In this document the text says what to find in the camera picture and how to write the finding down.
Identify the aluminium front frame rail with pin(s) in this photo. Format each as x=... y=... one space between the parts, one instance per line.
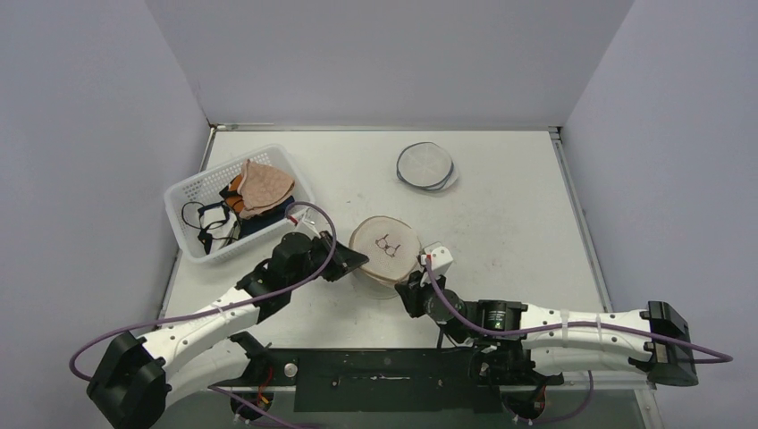
x=230 y=365

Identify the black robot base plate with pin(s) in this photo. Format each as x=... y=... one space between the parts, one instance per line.
x=405 y=397

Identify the beige lace bra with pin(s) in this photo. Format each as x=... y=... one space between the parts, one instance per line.
x=262 y=187

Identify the white mesh bag beige trim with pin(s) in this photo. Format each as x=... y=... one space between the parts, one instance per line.
x=392 y=248

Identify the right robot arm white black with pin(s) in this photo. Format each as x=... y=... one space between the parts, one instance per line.
x=524 y=343

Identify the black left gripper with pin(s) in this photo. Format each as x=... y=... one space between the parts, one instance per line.
x=343 y=261

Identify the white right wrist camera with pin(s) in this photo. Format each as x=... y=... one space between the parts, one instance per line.
x=436 y=257

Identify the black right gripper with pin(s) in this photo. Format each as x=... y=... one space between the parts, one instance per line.
x=411 y=290

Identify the white perforated plastic basket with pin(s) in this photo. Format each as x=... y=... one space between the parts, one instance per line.
x=184 y=198

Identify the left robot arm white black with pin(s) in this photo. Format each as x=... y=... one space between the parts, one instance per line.
x=138 y=378

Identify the navy blue bra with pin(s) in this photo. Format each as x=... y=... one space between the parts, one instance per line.
x=260 y=221

